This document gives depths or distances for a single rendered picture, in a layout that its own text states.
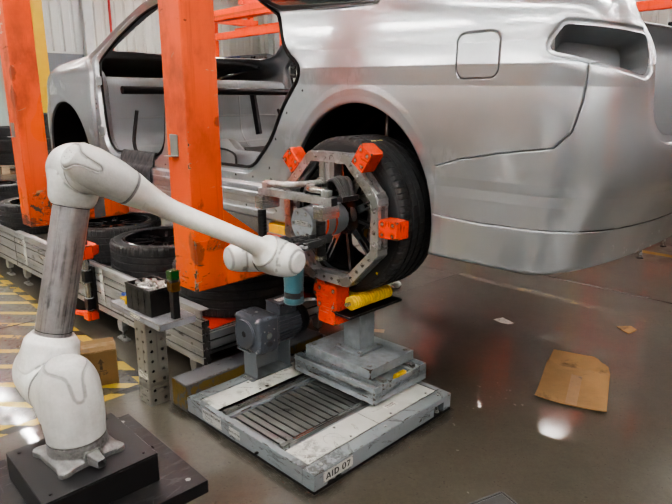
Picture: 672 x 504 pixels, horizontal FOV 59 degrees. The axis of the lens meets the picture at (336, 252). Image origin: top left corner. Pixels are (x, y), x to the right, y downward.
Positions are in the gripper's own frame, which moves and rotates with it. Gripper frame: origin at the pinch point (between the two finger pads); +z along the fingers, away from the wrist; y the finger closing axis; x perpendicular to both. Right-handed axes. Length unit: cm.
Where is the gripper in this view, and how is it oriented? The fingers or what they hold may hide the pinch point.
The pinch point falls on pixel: (320, 238)
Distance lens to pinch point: 217.5
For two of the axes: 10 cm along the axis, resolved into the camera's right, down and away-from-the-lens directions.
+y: 7.2, 1.7, -6.8
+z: 7.0, -1.7, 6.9
